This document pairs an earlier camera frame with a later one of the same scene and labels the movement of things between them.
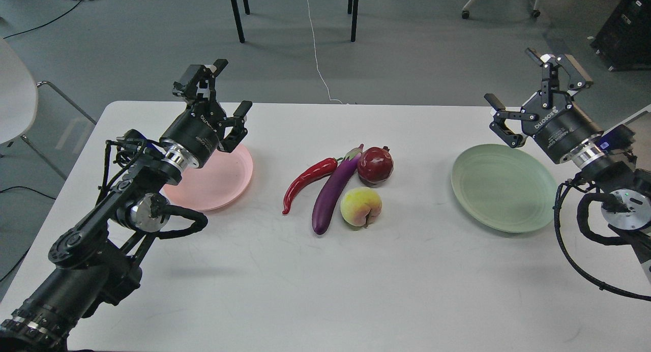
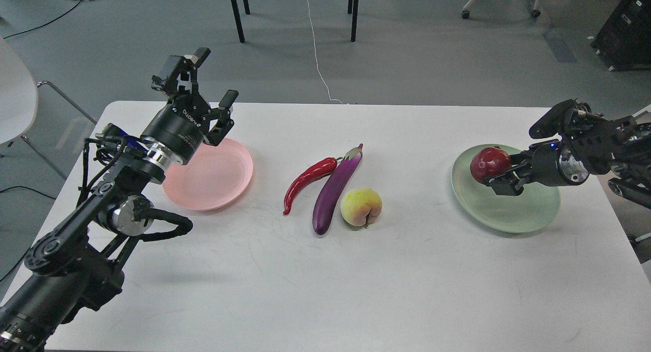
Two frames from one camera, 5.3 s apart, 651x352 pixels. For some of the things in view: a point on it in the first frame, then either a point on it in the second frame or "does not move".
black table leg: (350, 6) does not move
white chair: (19, 99) does not move
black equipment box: (623, 41) does not move
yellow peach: (361, 206) does not move
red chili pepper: (320, 170) does not move
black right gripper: (556, 125) → (551, 165)
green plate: (505, 187) does not move
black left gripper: (197, 126) → (179, 127)
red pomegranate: (375, 166) → (489, 162)
